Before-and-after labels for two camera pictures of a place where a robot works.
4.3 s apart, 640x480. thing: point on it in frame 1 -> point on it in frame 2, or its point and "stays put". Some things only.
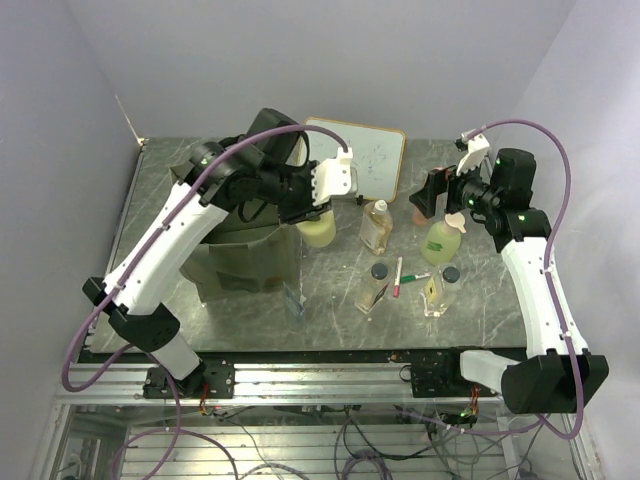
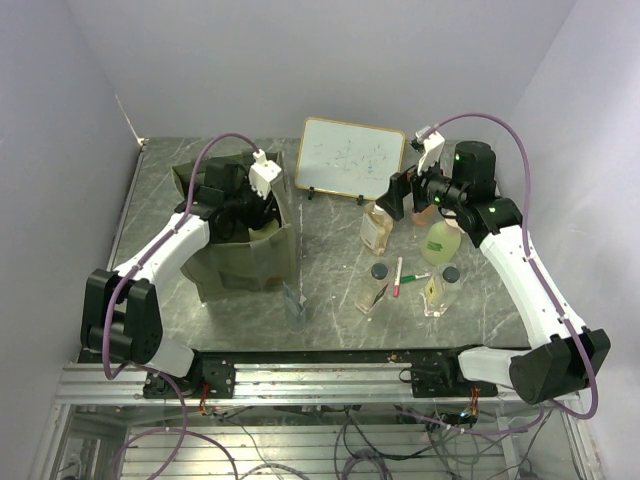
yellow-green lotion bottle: (318, 233) -> (265, 232)
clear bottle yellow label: (440, 289) stays put
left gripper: (305, 210) -> (264, 211)
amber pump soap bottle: (376, 227) stays put
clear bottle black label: (374, 286) stays put
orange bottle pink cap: (417, 213) stays put
